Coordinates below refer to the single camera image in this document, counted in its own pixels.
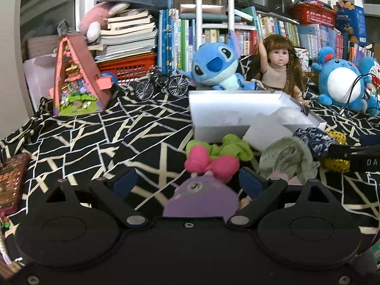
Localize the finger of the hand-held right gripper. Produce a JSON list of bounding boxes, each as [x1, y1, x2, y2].
[[327, 144, 360, 162]]

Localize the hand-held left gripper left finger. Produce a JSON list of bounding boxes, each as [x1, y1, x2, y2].
[[44, 168, 149, 230]]

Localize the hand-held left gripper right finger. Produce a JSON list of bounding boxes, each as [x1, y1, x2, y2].
[[226, 167, 331, 230]]

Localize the yellow scrunchie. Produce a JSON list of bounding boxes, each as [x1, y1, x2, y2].
[[320, 130, 351, 173]]

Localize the navy patterned scrunchie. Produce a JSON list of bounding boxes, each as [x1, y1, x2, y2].
[[295, 127, 338, 158]]

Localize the pink fabric bow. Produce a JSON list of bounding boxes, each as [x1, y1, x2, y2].
[[184, 147, 240, 183]]

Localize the bright green scrunchie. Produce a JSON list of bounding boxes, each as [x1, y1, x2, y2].
[[186, 133, 254, 161]]

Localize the pale green striped scrunchie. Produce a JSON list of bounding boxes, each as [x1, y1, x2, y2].
[[258, 137, 320, 185]]

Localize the purple plush toy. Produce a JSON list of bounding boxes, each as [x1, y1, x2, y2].
[[163, 174, 241, 219]]

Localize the white cardboard box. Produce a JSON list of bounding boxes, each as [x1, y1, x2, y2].
[[188, 90, 327, 143]]

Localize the black geometric printed blanket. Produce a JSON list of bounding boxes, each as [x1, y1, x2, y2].
[[0, 54, 380, 274]]

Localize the white box lid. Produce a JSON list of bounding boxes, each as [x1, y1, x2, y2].
[[242, 121, 295, 152]]

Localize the round blue mouse plush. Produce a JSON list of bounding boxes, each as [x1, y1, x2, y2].
[[311, 46, 371, 114]]

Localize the blue cat plush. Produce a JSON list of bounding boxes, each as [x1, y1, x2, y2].
[[360, 56, 380, 117]]

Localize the white printed box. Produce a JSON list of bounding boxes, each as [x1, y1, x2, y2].
[[293, 47, 310, 72]]

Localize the small blue round toy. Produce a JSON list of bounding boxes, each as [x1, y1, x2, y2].
[[100, 71, 118, 87]]

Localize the miniature metal bicycle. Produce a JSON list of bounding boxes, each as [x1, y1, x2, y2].
[[135, 65, 190, 100]]

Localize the long-haired baby doll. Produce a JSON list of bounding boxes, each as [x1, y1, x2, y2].
[[251, 34, 311, 108]]

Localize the brown patterned case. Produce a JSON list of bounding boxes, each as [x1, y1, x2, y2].
[[0, 152, 31, 215]]

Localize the orange plastic basket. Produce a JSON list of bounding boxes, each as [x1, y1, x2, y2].
[[96, 52, 158, 84]]

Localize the triangular miniature dollhouse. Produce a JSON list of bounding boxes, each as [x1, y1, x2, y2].
[[49, 32, 118, 117]]

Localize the blue alien plush toy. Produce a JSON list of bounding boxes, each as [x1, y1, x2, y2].
[[176, 29, 258, 91]]

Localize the blue printed carton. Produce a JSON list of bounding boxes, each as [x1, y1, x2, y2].
[[335, 1, 368, 47]]

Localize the row of colourful upright books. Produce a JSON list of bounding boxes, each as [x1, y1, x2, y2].
[[201, 11, 375, 66]]

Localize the red plastic basket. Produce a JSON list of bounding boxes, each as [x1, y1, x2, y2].
[[290, 2, 338, 31]]

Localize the stack of flat books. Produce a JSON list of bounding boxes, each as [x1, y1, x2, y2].
[[87, 9, 160, 63]]

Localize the row of tall blue books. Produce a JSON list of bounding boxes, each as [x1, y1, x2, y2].
[[158, 8, 197, 75]]

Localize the brown cardboard box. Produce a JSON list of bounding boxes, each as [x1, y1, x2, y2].
[[27, 35, 60, 59]]

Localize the pink bunny plush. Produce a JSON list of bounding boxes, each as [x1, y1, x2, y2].
[[78, 1, 131, 44]]

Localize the grey plush toy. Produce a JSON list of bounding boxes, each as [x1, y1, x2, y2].
[[57, 19, 78, 37]]

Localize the blue folder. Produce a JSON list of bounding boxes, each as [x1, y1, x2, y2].
[[96, 0, 176, 10]]

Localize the black cable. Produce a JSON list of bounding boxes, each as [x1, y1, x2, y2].
[[339, 74, 380, 118]]

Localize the beaded strap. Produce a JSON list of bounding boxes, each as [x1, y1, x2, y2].
[[0, 213, 14, 269]]

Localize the white ladder frame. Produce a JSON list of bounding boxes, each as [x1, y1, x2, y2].
[[194, 0, 236, 50]]

